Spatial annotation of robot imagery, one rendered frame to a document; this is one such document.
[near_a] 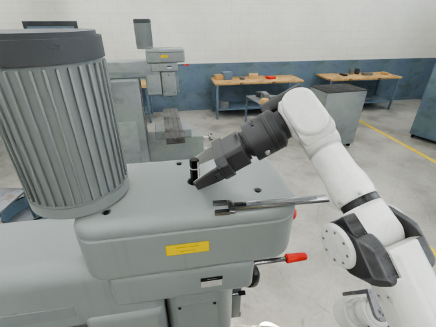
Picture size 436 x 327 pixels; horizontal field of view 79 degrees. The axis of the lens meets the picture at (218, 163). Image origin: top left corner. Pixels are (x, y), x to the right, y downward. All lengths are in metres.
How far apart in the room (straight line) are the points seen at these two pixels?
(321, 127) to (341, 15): 7.77
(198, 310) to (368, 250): 0.50
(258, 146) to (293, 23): 7.18
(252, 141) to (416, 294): 0.35
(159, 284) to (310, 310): 2.17
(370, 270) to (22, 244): 0.73
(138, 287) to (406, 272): 0.51
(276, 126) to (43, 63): 0.40
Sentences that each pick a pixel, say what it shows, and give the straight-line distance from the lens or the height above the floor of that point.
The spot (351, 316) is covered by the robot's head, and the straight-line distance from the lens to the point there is 0.76.
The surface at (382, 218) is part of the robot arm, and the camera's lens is 0.50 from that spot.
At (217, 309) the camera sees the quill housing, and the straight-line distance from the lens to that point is 0.82.
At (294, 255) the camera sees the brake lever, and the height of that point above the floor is 1.71.
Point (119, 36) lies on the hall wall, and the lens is 7.13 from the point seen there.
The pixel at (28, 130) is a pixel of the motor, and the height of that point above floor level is 2.07.
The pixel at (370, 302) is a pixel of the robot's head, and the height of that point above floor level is 1.70.
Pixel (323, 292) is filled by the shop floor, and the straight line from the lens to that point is 2.88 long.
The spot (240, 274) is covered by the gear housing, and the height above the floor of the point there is 1.69.
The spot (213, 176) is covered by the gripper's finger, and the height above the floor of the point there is 1.95.
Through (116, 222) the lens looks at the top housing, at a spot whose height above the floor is 1.89.
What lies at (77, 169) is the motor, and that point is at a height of 1.99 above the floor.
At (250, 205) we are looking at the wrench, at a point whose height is 1.90.
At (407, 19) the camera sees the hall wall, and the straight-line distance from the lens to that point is 9.39.
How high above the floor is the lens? 2.23
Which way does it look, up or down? 29 degrees down
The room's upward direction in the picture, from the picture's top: straight up
